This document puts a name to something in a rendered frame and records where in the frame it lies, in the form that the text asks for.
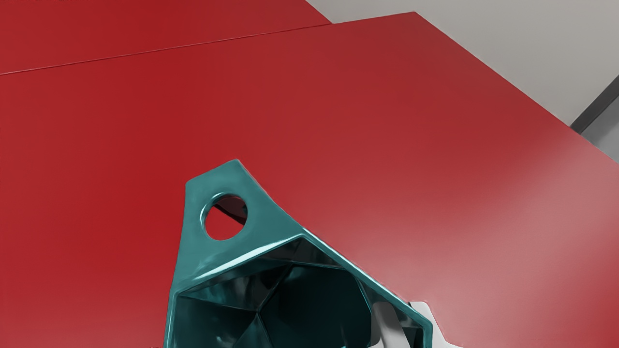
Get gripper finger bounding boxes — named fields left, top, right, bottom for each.
left=370, top=301, right=463, bottom=348

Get teal faceted mug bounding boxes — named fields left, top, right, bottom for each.
left=163, top=159, right=434, bottom=348

